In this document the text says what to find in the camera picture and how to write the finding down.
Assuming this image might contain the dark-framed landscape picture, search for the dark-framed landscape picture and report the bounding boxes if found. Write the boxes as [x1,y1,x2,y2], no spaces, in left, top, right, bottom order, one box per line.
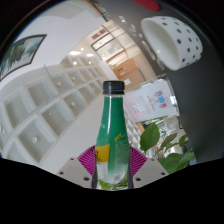
[0,33,48,82]

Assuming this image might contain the clear acrylic sign stand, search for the clear acrylic sign stand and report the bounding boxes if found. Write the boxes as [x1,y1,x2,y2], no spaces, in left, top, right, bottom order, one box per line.
[123,77,180,124]

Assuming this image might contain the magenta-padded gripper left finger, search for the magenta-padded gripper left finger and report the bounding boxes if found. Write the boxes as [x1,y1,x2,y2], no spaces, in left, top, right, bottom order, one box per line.
[55,145,99,189]

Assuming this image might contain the large green leafy plant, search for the large green leafy plant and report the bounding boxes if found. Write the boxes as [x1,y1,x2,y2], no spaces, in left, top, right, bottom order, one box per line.
[139,121,198,175]

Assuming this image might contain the white black-dotted mug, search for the white black-dotted mug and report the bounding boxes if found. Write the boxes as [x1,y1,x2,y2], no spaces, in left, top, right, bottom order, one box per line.
[139,15,204,72]

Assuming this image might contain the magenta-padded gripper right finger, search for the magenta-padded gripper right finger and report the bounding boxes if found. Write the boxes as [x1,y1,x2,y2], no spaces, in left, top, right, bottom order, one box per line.
[126,145,169,189]

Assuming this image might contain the green plastic drink bottle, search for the green plastic drink bottle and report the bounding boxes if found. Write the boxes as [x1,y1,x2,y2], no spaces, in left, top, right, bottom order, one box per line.
[94,80,132,191]

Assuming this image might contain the ceiling lights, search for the ceiling lights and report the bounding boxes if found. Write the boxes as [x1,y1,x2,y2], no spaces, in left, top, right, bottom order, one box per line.
[31,49,98,144]

